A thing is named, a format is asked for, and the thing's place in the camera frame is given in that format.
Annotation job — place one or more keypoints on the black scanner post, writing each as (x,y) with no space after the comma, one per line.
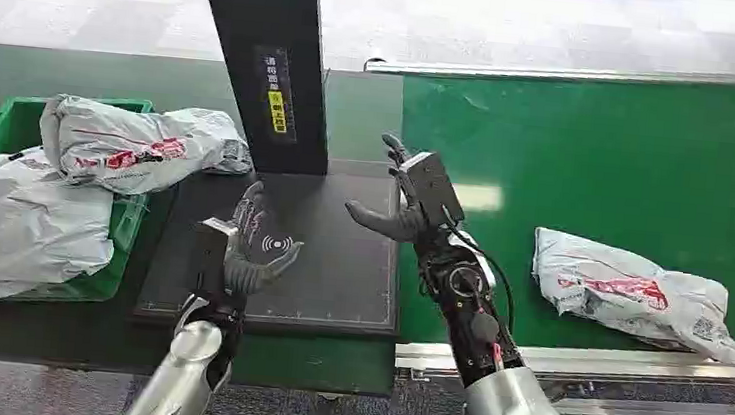
(262,10)

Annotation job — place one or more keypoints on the grey parcel bag red print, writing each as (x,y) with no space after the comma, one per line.
(140,146)
(633,292)

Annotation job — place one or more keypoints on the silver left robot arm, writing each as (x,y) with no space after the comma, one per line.
(183,376)

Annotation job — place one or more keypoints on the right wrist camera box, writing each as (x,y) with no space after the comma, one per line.
(434,188)

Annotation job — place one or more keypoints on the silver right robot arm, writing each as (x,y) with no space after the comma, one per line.
(509,411)

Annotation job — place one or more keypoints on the metal conveyor side rail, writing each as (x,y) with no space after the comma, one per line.
(593,363)

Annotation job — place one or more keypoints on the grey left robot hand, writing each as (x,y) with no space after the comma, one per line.
(244,268)

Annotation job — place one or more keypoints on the green plastic crate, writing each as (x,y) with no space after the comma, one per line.
(12,122)

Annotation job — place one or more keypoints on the black scanner base plate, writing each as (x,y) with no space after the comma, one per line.
(342,270)

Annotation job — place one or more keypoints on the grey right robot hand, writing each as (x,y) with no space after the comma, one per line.
(399,225)

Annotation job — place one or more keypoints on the green conveyor belt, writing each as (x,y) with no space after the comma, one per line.
(611,161)

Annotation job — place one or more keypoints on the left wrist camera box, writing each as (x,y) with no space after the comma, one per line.
(211,255)

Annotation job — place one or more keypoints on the large grey parcel bag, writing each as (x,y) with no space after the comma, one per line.
(13,228)

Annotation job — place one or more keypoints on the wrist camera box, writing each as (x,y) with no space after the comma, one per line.
(211,255)
(434,188)

